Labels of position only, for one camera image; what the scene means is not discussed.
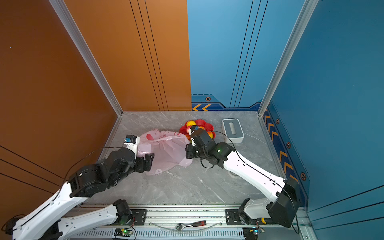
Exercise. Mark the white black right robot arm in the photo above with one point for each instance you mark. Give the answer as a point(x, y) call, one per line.
point(282, 197)

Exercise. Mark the aluminium corner post right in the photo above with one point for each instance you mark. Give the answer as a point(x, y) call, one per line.
point(295, 36)

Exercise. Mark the aluminium corner post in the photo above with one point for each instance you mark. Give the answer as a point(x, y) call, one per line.
point(295, 36)
point(75, 34)

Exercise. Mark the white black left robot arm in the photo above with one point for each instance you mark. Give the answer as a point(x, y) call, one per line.
point(48, 221)

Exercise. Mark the green circuit board left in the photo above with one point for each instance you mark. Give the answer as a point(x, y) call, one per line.
point(125, 233)

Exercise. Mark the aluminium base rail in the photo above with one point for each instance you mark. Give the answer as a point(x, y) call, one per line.
point(157, 222)

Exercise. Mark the yellow lemon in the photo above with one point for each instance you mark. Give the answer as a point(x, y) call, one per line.
point(191, 123)

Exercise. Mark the pink plastic bag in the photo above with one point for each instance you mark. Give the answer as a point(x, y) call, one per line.
point(169, 149)

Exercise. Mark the circuit board right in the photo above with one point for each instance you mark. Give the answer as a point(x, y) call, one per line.
point(252, 233)

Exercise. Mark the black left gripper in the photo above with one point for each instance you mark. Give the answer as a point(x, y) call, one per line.
point(142, 167)

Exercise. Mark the red flower-shaped bowl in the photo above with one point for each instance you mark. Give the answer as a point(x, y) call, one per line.
point(202, 125)

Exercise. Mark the red handled ratchet wrench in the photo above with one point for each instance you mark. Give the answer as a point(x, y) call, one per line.
point(180, 226)

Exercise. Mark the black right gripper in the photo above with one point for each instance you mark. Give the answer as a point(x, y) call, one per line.
point(188, 150)

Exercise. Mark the aluminium corner post left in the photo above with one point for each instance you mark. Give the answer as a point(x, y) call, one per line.
point(75, 34)

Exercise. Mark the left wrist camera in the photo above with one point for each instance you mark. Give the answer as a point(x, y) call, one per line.
point(131, 142)

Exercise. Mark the white grey tissue box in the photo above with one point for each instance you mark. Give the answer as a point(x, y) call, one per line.
point(233, 131)

